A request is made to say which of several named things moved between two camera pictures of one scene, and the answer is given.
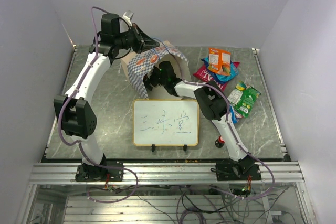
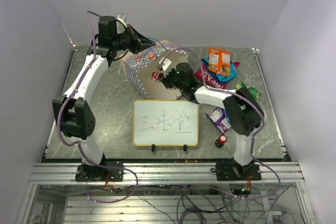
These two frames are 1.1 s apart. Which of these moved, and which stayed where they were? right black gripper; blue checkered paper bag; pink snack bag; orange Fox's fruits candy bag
Moved: right black gripper
Stayed: pink snack bag; orange Fox's fruits candy bag; blue checkered paper bag
